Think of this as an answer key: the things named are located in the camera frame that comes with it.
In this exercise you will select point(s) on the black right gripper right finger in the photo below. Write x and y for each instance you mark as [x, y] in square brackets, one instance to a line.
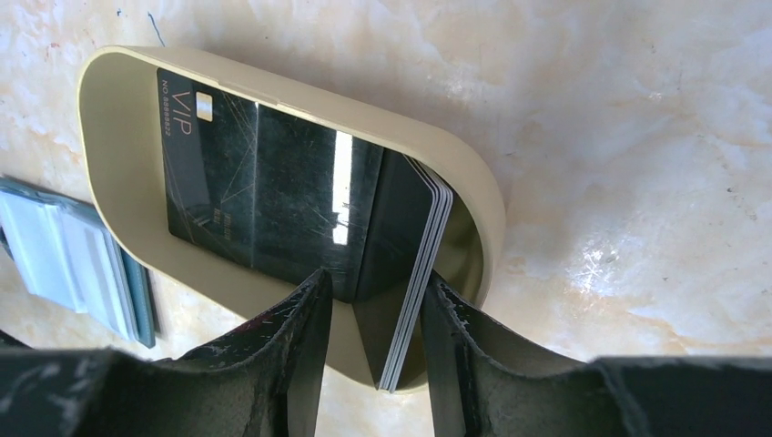
[486, 380]

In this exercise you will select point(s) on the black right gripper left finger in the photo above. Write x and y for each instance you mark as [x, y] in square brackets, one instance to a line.
[262, 378]

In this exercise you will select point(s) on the black card stack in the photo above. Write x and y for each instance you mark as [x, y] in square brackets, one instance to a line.
[411, 209]

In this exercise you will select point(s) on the blue card holder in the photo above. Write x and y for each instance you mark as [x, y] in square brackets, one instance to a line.
[65, 253]

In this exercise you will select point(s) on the gold oval tray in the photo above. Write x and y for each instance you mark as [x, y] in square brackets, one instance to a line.
[118, 113]

